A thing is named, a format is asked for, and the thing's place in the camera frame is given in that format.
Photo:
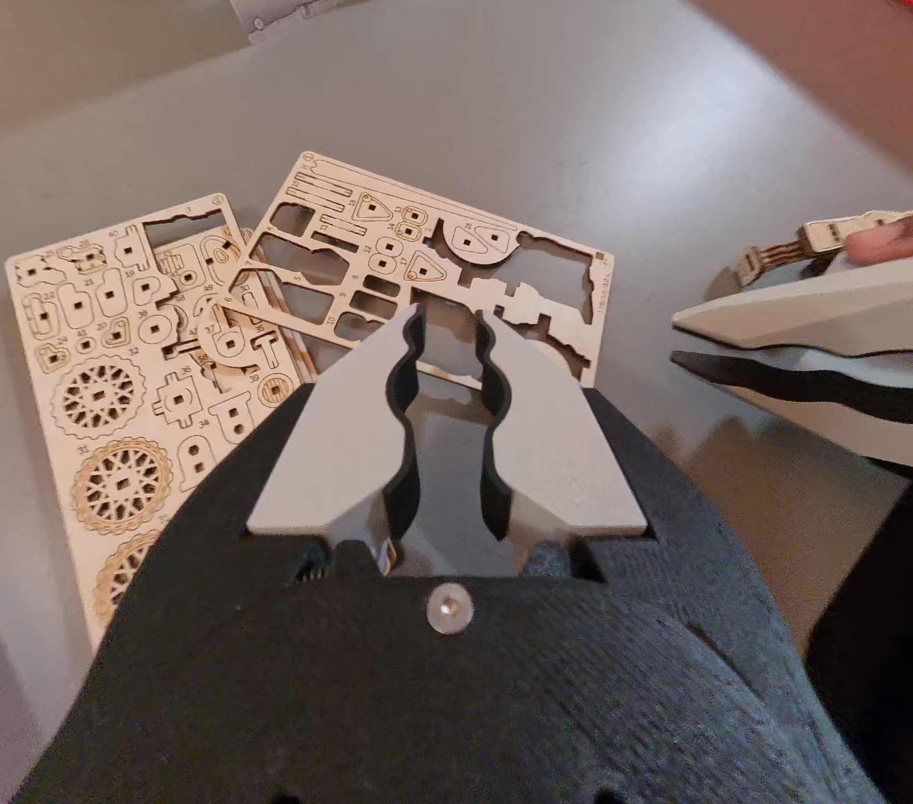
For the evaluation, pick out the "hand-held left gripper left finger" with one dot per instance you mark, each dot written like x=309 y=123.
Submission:
x=335 y=454

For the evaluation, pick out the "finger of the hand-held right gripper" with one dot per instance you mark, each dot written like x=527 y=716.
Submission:
x=820 y=305
x=856 y=397

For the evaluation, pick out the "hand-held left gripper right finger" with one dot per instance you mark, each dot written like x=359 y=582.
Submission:
x=563 y=454

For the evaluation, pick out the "partly built wooden model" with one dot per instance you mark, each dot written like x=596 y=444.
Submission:
x=820 y=237

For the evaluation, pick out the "wooden puzzle sheet large cutouts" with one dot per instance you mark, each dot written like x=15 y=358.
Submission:
x=528 y=308

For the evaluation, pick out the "person's right hand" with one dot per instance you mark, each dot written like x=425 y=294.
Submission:
x=888 y=245

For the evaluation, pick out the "wooden puzzle sheet with wheels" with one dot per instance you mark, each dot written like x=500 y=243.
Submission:
x=178 y=394

